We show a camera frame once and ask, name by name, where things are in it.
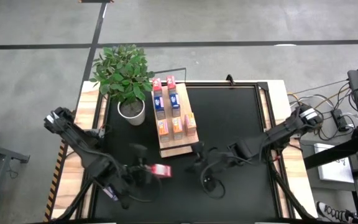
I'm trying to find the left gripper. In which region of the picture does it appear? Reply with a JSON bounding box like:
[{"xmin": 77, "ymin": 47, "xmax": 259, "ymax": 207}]
[{"xmin": 116, "ymin": 164, "xmax": 155, "ymax": 193}]

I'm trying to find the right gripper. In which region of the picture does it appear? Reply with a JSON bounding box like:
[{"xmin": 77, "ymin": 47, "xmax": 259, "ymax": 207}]
[{"xmin": 185, "ymin": 144, "xmax": 245, "ymax": 174}]

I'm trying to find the red cereal box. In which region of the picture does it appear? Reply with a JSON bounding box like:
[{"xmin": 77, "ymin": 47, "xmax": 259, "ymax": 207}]
[
  {"xmin": 149, "ymin": 164, "xmax": 172, "ymax": 179},
  {"xmin": 165, "ymin": 75, "xmax": 178, "ymax": 94},
  {"xmin": 152, "ymin": 77, "xmax": 163, "ymax": 101}
]

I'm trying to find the blue Frosted Flakes box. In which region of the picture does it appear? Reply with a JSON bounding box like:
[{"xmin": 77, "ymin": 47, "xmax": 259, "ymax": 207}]
[
  {"xmin": 153, "ymin": 95, "xmax": 166, "ymax": 121},
  {"xmin": 103, "ymin": 185, "xmax": 119, "ymax": 202},
  {"xmin": 168, "ymin": 92, "xmax": 181, "ymax": 118}
]

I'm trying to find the orange cereal box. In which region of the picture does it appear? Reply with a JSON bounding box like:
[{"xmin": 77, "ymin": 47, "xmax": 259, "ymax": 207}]
[
  {"xmin": 171, "ymin": 116, "xmax": 184, "ymax": 141},
  {"xmin": 184, "ymin": 112, "xmax": 198, "ymax": 137},
  {"xmin": 157, "ymin": 118, "xmax": 170, "ymax": 143}
]

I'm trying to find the white ribbed plant pot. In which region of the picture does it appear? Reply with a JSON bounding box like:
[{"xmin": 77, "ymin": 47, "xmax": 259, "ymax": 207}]
[{"xmin": 117, "ymin": 98, "xmax": 147, "ymax": 127}]

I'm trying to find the black table mat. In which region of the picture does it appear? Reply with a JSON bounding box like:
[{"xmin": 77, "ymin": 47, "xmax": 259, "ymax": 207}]
[{"xmin": 92, "ymin": 84, "xmax": 281, "ymax": 220}]

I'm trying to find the yellow black hazard tape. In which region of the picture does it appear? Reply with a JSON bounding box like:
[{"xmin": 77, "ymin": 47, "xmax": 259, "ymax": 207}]
[{"xmin": 44, "ymin": 138, "xmax": 70, "ymax": 222}]

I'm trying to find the green leafy plant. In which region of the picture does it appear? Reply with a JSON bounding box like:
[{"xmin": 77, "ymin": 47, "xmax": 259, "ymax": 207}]
[{"xmin": 89, "ymin": 44, "xmax": 157, "ymax": 106}]

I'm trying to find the black desk beam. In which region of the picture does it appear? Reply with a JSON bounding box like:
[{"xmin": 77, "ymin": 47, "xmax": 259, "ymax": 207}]
[{"xmin": 303, "ymin": 133, "xmax": 358, "ymax": 170}]

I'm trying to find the white board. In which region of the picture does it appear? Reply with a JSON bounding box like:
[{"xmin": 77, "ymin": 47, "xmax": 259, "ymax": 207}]
[{"xmin": 314, "ymin": 142, "xmax": 356, "ymax": 184}]

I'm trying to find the person's shoe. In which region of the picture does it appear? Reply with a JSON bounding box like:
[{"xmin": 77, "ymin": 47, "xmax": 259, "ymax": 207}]
[{"xmin": 315, "ymin": 200, "xmax": 358, "ymax": 223}]

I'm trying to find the black power strip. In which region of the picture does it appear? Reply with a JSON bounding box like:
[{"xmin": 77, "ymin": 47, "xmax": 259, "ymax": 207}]
[{"xmin": 331, "ymin": 108, "xmax": 351, "ymax": 132}]

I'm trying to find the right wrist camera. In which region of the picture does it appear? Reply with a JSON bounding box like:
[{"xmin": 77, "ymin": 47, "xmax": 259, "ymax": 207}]
[{"xmin": 191, "ymin": 140, "xmax": 206, "ymax": 162}]

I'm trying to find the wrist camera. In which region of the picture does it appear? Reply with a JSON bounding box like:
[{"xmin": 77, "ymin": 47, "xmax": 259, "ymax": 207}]
[
  {"xmin": 191, "ymin": 140, "xmax": 206, "ymax": 162},
  {"xmin": 129, "ymin": 142, "xmax": 149, "ymax": 166}
]

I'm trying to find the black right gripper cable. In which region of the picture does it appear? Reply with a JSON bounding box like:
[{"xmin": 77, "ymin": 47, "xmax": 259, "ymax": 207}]
[{"xmin": 199, "ymin": 155, "xmax": 227, "ymax": 200}]

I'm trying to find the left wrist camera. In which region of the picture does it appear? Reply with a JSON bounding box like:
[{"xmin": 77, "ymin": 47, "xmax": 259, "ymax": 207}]
[{"xmin": 129, "ymin": 142, "xmax": 149, "ymax": 166}]

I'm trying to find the yellow floor cable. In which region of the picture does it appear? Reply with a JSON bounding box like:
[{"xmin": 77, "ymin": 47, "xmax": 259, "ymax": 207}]
[{"xmin": 289, "ymin": 89, "xmax": 351, "ymax": 108}]

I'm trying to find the black floor cable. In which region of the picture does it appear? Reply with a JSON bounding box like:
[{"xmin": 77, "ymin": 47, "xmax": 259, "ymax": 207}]
[{"xmin": 317, "ymin": 123, "xmax": 354, "ymax": 141}]

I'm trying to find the grey floor cable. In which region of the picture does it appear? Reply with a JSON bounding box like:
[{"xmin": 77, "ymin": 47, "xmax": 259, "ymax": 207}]
[{"xmin": 291, "ymin": 80, "xmax": 350, "ymax": 95}]

